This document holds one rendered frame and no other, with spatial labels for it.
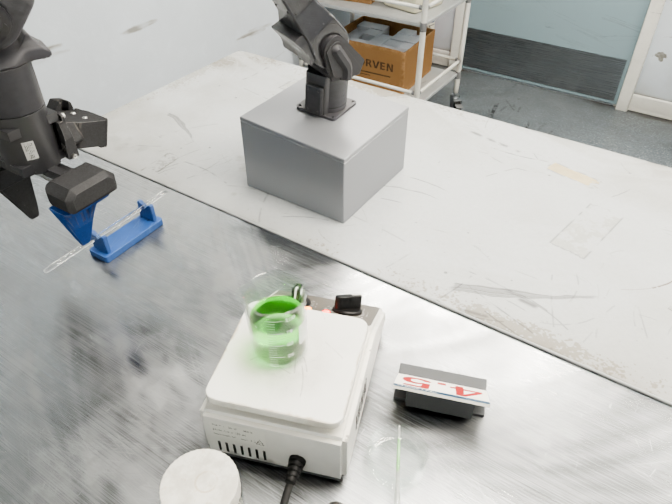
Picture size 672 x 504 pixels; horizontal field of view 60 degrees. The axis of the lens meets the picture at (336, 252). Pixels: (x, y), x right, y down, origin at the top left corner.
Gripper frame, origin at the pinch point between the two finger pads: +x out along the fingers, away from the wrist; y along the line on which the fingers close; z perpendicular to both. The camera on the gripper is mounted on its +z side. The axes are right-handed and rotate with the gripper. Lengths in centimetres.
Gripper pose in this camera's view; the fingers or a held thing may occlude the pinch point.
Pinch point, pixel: (51, 205)
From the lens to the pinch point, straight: 73.9
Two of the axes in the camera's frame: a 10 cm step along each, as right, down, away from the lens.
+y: -8.5, -3.5, 4.0
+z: 5.3, -5.4, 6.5
